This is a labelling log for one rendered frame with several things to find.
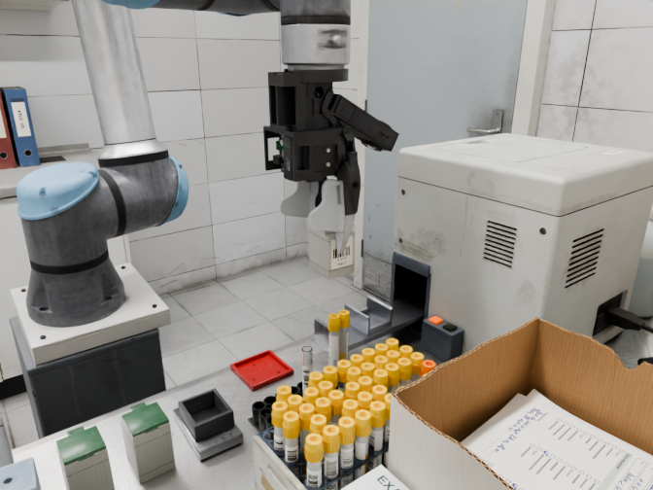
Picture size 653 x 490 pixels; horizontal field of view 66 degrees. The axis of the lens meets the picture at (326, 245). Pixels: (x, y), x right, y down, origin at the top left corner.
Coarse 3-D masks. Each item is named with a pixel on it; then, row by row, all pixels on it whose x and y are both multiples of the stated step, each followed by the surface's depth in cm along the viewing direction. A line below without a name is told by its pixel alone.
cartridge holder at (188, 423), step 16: (192, 400) 63; (208, 400) 64; (176, 416) 63; (192, 416) 63; (208, 416) 63; (224, 416) 60; (192, 432) 59; (208, 432) 59; (224, 432) 60; (240, 432) 60; (208, 448) 58; (224, 448) 59
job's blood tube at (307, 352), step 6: (306, 348) 61; (312, 348) 61; (306, 354) 60; (312, 354) 61; (306, 360) 61; (312, 360) 61; (306, 366) 61; (312, 366) 61; (306, 372) 61; (306, 378) 62; (306, 384) 62
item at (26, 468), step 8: (16, 464) 44; (24, 464) 44; (32, 464) 44; (0, 472) 43; (8, 472) 43; (16, 472) 43; (24, 472) 43; (32, 472) 43; (0, 480) 42; (8, 480) 43; (16, 480) 42; (24, 480) 42; (32, 480) 42; (0, 488) 42; (8, 488) 42; (16, 488) 42; (24, 488) 42; (32, 488) 42; (40, 488) 45
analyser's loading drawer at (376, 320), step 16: (368, 304) 82; (384, 304) 79; (400, 304) 85; (416, 304) 85; (320, 320) 76; (352, 320) 78; (368, 320) 75; (384, 320) 79; (400, 320) 80; (416, 320) 81; (320, 336) 76; (352, 336) 76; (368, 336) 76
